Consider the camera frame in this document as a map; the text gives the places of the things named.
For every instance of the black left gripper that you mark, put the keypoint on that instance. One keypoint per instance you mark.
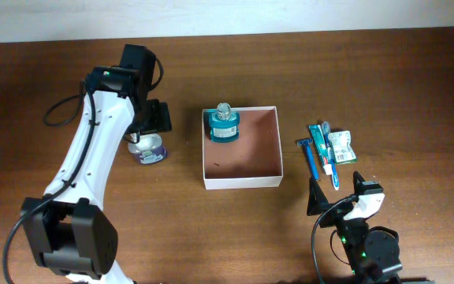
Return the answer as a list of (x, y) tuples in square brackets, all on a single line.
[(161, 119)]

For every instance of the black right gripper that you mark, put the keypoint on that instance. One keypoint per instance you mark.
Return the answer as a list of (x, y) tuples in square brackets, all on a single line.
[(316, 207)]

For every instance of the purple pump soap bottle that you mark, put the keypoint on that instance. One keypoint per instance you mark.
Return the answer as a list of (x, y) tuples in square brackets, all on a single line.
[(147, 149)]

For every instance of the blue disposable razor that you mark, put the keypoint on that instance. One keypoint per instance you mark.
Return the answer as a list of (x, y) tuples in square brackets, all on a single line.
[(305, 144)]

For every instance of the teal mouthwash bottle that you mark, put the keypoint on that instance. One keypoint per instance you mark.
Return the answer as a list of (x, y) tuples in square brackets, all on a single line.
[(224, 123)]

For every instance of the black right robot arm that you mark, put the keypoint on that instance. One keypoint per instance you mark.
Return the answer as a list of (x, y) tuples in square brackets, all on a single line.
[(373, 253)]

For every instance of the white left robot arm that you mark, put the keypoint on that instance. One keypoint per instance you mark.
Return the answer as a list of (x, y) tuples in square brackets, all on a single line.
[(67, 230)]

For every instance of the white green soap packet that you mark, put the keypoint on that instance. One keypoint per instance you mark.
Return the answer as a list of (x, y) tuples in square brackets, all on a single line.
[(340, 142)]

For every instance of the green toothpaste tube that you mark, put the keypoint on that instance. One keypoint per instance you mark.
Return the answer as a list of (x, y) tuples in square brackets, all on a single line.
[(320, 144)]

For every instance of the blue white toothbrush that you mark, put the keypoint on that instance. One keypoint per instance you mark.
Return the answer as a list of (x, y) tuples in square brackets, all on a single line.
[(334, 176)]

